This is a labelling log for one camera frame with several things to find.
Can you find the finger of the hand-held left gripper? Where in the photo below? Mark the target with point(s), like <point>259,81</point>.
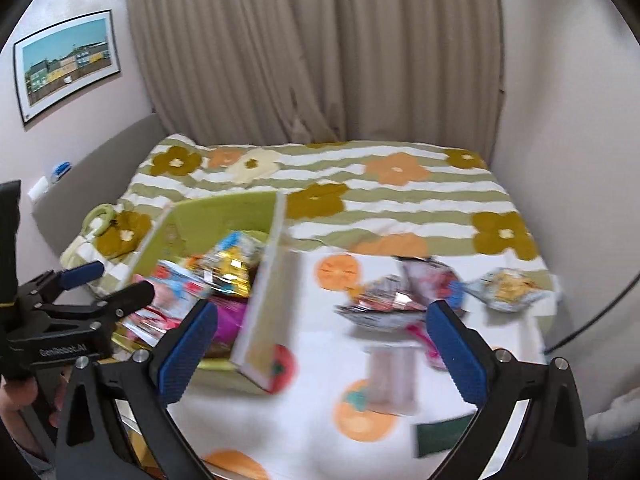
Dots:
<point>82,272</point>
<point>127,297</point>

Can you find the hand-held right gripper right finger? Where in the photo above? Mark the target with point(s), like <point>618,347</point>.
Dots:
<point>456,352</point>

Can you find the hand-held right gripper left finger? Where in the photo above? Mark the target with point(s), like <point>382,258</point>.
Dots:
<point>187,352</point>

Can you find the white red snack packet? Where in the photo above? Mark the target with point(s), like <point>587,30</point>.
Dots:
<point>172,282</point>

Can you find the gold snack packet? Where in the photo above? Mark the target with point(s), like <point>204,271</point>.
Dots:
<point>230,276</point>

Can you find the green cardboard box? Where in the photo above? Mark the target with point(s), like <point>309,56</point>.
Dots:
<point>265,310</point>

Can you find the white blue snack packet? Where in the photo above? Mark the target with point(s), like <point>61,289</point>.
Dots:
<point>236,245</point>

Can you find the person's left hand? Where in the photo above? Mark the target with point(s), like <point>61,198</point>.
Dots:
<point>15,402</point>

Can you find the green checkered plush bag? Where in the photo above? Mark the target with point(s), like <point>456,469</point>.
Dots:
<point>80,250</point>

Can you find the purple silver snack packet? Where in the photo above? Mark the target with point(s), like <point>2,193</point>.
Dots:
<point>430,276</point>

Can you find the clear cracker packet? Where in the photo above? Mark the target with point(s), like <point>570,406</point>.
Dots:
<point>510,290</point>

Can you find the dark green snack packet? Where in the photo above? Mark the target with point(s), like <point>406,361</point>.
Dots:
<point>442,437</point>

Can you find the black silver snack packet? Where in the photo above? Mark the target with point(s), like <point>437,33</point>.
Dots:
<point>380,306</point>

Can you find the grey headboard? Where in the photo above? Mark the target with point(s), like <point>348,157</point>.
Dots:
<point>95,180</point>

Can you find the blue white small device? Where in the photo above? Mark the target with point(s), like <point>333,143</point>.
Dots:
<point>61,171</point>

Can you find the black curved lamp stand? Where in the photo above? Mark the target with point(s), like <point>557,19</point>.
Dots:
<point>595,320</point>

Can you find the floral striped blanket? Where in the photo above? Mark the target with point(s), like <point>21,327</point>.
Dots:
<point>410,200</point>

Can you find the white cloth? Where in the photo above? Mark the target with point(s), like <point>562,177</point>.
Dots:
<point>612,415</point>

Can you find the beige curtain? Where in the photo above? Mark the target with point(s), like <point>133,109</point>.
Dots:
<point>310,45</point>

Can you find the white wall switch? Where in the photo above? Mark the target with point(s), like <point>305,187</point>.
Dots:
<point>38,189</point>

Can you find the wall poster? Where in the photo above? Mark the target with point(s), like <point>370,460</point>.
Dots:
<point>67,67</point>

